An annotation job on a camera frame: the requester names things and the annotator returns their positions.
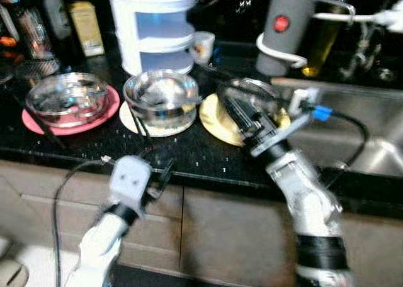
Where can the white tiered plastic container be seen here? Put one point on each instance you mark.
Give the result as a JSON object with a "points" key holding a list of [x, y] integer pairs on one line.
{"points": [[151, 29]]}

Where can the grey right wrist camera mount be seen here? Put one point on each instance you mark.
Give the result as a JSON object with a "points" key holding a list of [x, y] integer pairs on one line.
{"points": [[301, 101]]}

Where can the yellow tin box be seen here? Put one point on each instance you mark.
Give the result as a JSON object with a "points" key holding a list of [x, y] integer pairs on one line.
{"points": [[87, 29]]}

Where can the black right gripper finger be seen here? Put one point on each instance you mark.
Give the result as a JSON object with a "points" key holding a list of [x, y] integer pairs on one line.
{"points": [[244, 97], [230, 101]]}

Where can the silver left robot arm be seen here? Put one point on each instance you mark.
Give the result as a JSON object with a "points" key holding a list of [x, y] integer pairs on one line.
{"points": [[101, 246]]}

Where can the white plate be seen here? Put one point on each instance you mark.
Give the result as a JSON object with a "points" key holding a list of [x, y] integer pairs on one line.
{"points": [[186, 124]]}

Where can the dark bottle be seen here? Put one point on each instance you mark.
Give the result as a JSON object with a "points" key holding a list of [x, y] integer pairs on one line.
{"points": [[58, 13]]}

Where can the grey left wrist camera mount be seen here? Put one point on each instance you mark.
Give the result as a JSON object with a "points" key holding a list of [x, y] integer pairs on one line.
{"points": [[129, 181]]}

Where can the chrome faucet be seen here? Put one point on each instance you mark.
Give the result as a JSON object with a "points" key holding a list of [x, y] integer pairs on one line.
{"points": [[362, 51]]}

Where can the stainless steel sink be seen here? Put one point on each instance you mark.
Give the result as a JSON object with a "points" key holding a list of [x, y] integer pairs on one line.
{"points": [[378, 136]]}

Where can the small white mug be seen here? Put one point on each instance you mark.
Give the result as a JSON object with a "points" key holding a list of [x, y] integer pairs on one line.
{"points": [[203, 46]]}

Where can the yellow oil glass bottle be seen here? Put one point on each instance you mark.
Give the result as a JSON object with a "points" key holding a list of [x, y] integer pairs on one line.
{"points": [[318, 54]]}

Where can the clear glass bowl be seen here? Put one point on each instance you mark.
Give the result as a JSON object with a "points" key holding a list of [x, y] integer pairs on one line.
{"points": [[261, 92], [66, 98], [160, 95]]}

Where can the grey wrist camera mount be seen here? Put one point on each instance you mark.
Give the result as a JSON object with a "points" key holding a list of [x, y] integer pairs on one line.
{"points": [[129, 181], [301, 101]]}

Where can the glass jar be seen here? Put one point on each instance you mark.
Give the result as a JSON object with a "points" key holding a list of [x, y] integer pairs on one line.
{"points": [[34, 35]]}

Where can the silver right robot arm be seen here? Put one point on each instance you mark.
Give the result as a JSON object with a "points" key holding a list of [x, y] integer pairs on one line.
{"points": [[308, 205]]}

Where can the yellow plate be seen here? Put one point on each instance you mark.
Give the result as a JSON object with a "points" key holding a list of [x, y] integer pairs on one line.
{"points": [[217, 123]]}

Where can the pink plate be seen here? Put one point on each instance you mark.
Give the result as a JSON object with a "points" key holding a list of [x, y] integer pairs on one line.
{"points": [[94, 120]]}

